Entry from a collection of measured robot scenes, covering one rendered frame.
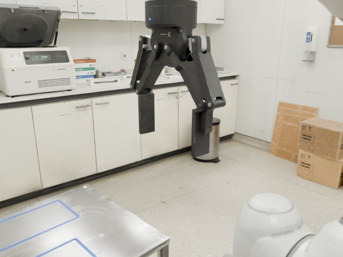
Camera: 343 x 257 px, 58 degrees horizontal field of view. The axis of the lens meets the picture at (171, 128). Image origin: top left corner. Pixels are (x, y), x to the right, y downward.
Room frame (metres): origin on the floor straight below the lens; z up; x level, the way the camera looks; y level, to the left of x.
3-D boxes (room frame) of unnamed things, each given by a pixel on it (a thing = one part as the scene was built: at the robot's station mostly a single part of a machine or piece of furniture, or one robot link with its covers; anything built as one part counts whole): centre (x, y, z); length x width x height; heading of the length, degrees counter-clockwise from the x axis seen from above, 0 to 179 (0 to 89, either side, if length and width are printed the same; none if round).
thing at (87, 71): (3.15, 0.91, 1.01); 0.23 x 0.12 x 0.08; 128
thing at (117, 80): (2.95, 0.65, 0.93); 0.30 x 0.10 x 0.06; 121
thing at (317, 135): (2.78, -1.48, 0.42); 0.40 x 0.30 x 0.28; 36
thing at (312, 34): (3.22, -1.41, 1.31); 0.13 x 0.11 x 0.26; 129
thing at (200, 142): (0.42, -0.04, 1.22); 0.03 x 0.01 x 0.07; 129
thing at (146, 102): (0.52, 0.04, 1.22); 0.03 x 0.01 x 0.07; 129
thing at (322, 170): (2.78, -1.50, 0.14); 0.41 x 0.31 x 0.28; 43
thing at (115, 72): (3.32, 0.61, 0.97); 0.24 x 0.12 x 0.13; 118
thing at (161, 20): (0.47, 0.00, 1.36); 0.08 x 0.07 x 0.09; 39
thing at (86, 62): (3.16, 0.89, 1.10); 0.24 x 0.13 x 0.10; 128
